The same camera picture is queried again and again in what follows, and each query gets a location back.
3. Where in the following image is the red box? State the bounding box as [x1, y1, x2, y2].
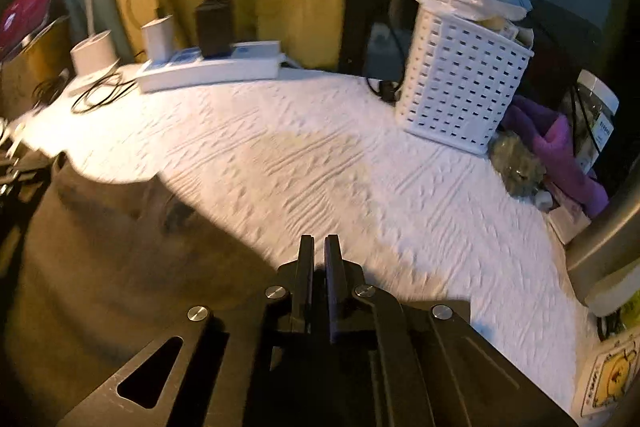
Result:
[0, 0, 58, 52]

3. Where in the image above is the white power strip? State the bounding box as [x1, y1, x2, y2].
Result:
[136, 41, 284, 94]

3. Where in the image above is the crumpled clear plastic bag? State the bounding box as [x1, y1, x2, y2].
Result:
[487, 132, 549, 198]

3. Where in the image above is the white charger adapter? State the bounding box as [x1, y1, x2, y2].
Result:
[141, 18, 176, 60]

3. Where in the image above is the small white box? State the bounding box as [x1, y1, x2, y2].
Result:
[547, 202, 592, 246]

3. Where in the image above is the steel tumbler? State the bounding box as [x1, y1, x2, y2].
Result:
[565, 184, 640, 305]

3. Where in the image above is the white plastic basket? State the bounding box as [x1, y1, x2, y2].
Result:
[395, 0, 536, 155]

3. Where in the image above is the purple cloth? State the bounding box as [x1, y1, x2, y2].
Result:
[502, 94, 612, 219]

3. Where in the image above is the white textured tablecloth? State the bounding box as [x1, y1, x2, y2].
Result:
[10, 62, 606, 418]

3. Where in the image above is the white printed mug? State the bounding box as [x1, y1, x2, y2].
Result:
[570, 334, 640, 427]

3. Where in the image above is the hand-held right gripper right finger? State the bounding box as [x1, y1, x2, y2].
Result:
[324, 234, 576, 427]

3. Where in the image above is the brown sweatshirt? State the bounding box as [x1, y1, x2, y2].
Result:
[0, 149, 311, 427]

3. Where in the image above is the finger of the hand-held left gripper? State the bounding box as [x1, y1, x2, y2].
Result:
[0, 149, 53, 178]
[0, 179, 36, 210]

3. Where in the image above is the black charger adapter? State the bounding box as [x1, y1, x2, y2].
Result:
[195, 2, 234, 58]

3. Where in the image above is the cardboard box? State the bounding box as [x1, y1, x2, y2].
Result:
[0, 17, 71, 120]

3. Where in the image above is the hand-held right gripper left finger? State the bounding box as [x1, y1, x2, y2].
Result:
[57, 234, 316, 427]

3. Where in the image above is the clear jar with white lid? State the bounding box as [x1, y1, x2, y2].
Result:
[570, 69, 621, 178]

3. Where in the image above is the thin black coiled cable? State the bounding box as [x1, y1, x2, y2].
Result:
[70, 0, 163, 116]

